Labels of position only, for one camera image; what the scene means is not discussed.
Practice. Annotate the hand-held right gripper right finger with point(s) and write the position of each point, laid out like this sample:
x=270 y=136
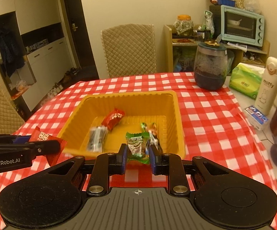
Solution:
x=154 y=162

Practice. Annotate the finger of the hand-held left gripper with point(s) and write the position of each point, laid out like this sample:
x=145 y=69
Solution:
x=20 y=138
x=46 y=147

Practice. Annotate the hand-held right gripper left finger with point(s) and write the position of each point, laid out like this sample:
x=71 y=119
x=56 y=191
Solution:
x=123 y=159

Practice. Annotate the large red snack packet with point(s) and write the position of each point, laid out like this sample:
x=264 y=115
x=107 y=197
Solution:
x=42 y=136

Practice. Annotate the orange and green snack packet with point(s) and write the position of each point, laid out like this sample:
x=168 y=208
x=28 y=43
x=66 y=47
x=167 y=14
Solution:
x=150 y=129

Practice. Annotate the black snack packet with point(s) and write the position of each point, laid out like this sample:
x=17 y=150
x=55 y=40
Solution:
x=96 y=139

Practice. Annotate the puffy red snack packet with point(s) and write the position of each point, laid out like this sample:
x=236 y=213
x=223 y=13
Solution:
x=113 y=119

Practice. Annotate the orange plastic tray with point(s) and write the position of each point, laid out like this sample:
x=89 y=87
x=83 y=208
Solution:
x=128 y=103

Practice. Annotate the red checkered tablecloth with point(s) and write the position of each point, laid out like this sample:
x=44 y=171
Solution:
x=212 y=115

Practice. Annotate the row of shoes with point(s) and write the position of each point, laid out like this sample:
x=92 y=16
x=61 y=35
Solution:
x=68 y=73

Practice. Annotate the dark hanging clothing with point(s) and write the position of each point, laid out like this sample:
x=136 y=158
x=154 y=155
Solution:
x=8 y=52

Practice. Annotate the dark door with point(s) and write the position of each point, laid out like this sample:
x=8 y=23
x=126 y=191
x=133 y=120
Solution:
x=80 y=52

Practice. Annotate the dark glass jar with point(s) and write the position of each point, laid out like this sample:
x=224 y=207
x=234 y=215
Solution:
x=210 y=71

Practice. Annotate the blue and white box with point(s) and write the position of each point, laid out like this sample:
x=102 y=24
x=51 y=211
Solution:
x=256 y=117

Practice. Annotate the wooden shelf unit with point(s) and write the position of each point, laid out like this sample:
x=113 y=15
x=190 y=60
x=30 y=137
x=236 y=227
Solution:
x=168 y=50

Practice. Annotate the green tissue pack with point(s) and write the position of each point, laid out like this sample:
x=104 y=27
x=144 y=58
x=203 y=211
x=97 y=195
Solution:
x=244 y=81

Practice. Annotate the white cabinet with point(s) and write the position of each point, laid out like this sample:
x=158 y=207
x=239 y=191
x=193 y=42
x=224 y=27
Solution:
x=40 y=12

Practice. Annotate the white thermos bottle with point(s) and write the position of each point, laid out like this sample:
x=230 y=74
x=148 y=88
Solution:
x=268 y=88

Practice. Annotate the plastic jar with orange lid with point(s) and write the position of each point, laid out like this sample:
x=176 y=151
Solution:
x=182 y=26

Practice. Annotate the green and white bag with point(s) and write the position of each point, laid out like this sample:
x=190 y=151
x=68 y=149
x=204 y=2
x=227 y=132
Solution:
x=208 y=21

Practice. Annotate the light blue toaster oven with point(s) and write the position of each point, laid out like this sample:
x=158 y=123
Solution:
x=239 y=26

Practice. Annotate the blue basket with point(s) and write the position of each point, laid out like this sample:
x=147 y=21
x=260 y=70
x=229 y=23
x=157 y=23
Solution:
x=226 y=2

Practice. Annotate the jar of nuts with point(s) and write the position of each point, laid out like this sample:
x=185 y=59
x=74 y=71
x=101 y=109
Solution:
x=239 y=1

